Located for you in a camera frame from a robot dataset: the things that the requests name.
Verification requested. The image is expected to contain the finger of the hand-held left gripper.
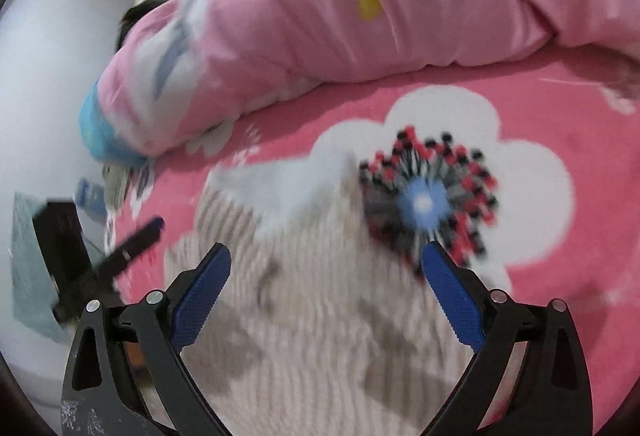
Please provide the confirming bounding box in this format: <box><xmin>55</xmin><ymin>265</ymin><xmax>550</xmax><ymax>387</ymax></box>
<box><xmin>97</xmin><ymin>216</ymin><xmax>166</xmax><ymax>279</ymax></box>

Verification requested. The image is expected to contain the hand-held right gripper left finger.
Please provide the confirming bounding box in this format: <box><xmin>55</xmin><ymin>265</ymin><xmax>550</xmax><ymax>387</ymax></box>
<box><xmin>60</xmin><ymin>242</ymin><xmax>233</xmax><ymax>436</ymax></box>

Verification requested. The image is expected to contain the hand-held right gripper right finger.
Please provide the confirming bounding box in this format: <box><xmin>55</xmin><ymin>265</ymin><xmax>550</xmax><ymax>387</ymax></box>
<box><xmin>415</xmin><ymin>240</ymin><xmax>596</xmax><ymax>436</ymax></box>

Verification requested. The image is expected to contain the beige checkered knit garment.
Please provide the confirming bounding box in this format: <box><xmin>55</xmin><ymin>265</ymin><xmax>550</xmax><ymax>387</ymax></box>
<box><xmin>125</xmin><ymin>151</ymin><xmax>511</xmax><ymax>436</ymax></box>

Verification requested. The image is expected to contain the teal cloth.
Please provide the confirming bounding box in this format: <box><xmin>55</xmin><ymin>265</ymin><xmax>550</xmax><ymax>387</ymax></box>
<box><xmin>10</xmin><ymin>191</ymin><xmax>71</xmax><ymax>347</ymax></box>

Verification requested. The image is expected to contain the blue white packet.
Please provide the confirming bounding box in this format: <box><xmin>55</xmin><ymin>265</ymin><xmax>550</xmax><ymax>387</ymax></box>
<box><xmin>75</xmin><ymin>178</ymin><xmax>108</xmax><ymax>217</ymax></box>

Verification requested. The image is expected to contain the pink floral blanket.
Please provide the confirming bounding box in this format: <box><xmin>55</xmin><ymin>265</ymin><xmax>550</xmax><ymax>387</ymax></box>
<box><xmin>102</xmin><ymin>48</ymin><xmax>640</xmax><ymax>434</ymax></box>

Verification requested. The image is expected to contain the pink printed quilt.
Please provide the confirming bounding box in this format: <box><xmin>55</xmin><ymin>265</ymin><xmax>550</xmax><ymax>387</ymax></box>
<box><xmin>80</xmin><ymin>0</ymin><xmax>640</xmax><ymax>167</ymax></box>

